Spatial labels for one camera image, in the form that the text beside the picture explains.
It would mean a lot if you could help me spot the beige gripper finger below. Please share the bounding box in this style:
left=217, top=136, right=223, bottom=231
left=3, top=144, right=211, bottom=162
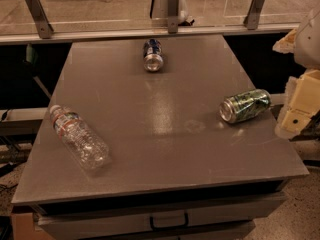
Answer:
left=272, top=29, right=297, bottom=54
left=275, top=69, right=320, bottom=139

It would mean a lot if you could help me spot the blue pepsi can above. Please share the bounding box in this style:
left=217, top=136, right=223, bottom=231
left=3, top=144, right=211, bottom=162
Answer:
left=143, top=39, right=164, bottom=72

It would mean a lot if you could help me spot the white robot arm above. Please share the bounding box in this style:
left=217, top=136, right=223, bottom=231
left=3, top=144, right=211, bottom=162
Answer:
left=271, top=7, right=320, bottom=139

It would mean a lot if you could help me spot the green soda can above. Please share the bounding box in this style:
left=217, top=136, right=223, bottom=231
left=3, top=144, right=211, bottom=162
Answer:
left=219, top=89, right=271, bottom=124

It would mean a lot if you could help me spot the clear plastic water bottle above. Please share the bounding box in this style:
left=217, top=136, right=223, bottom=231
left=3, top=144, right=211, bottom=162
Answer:
left=49, top=105, right=111, bottom=170

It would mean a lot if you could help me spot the right metal bracket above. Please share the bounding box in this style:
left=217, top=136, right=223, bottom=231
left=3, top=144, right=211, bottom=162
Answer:
left=244, top=0, right=265, bottom=30

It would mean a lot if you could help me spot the metal bracket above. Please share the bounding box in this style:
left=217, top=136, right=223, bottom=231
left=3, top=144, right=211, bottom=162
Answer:
left=25, top=0, right=54, bottom=39
left=244, top=0, right=265, bottom=30
left=167, top=0, right=179, bottom=34

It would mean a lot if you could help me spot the middle metal bracket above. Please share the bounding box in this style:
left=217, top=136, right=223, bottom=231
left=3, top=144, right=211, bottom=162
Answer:
left=167, top=0, right=179, bottom=34

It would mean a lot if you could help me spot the left metal bracket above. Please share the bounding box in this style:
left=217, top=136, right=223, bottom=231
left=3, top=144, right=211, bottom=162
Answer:
left=25, top=0, right=54, bottom=39

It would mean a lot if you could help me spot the horizontal metal rail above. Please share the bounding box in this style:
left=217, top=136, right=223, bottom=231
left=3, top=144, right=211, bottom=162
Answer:
left=0, top=23, right=299, bottom=45

